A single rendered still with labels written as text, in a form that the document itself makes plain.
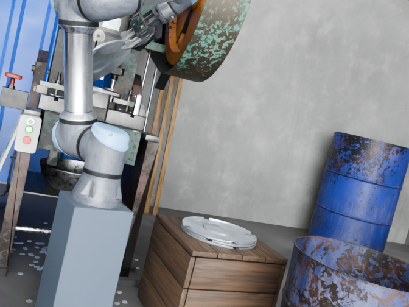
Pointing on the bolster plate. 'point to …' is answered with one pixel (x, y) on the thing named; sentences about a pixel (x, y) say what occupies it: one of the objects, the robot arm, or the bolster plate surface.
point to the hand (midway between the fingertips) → (123, 45)
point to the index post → (137, 104)
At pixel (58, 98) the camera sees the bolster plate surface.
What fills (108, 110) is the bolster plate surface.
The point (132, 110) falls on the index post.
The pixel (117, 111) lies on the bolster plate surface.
